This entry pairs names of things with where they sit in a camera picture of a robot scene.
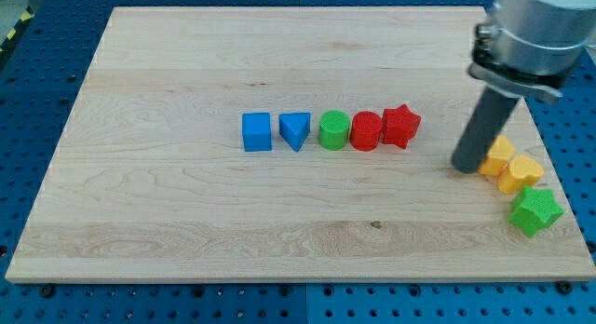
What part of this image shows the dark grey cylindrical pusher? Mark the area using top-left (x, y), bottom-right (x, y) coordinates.
top-left (451, 87), bottom-right (520, 174)

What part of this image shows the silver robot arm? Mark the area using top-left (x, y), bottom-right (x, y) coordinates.
top-left (451, 0), bottom-right (595, 174)

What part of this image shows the red star block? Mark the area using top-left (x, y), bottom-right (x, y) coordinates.
top-left (382, 104), bottom-right (422, 149)

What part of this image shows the green star block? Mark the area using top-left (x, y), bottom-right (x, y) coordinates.
top-left (508, 186), bottom-right (565, 237)

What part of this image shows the yellow hexagon block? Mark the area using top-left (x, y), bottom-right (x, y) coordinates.
top-left (478, 135), bottom-right (516, 176)

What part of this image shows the yellow heart block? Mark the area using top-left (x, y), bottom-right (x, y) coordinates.
top-left (497, 155), bottom-right (545, 195)

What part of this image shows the red cylinder block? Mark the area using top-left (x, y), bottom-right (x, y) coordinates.
top-left (349, 111), bottom-right (383, 152)

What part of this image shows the green cylinder block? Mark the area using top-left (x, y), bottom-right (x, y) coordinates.
top-left (318, 110), bottom-right (351, 151)

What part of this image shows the blue triangle block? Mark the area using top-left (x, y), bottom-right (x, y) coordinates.
top-left (278, 112), bottom-right (311, 152)

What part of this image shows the blue cube block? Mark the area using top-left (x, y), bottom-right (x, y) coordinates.
top-left (241, 113), bottom-right (272, 152)

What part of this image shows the wooden board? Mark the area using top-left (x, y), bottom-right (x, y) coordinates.
top-left (7, 7), bottom-right (595, 284)

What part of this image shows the black yellow hazard tape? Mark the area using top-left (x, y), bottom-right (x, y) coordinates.
top-left (1, 5), bottom-right (35, 58)

